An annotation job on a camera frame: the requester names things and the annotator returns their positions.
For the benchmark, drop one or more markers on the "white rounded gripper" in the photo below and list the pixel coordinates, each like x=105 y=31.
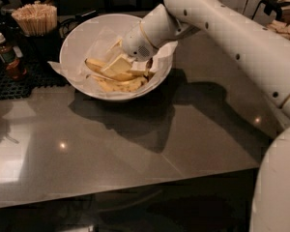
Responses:
x=136 y=43

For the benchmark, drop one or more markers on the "spotted yellow banana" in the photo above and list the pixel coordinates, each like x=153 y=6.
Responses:
x=96 y=66
x=110 y=85

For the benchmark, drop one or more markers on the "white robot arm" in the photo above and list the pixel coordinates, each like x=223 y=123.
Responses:
x=263 y=56

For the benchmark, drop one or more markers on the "white bowl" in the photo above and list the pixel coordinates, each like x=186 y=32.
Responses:
x=91 y=39

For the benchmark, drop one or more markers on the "white paper liner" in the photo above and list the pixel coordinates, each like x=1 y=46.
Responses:
x=83 y=53

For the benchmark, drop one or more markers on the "black rubber grid mat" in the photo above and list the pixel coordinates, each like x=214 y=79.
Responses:
x=38 y=75

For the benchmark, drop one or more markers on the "black stir stick cup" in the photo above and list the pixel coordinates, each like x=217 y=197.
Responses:
x=45 y=48

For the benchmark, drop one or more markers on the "bundle of wooden stir sticks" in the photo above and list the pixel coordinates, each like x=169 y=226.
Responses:
x=36 y=19

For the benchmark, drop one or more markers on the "small brown sauce bottle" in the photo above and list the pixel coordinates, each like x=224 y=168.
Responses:
x=12 y=64

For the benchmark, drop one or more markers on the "black wire condiment rack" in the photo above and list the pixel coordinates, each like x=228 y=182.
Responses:
x=281 y=9

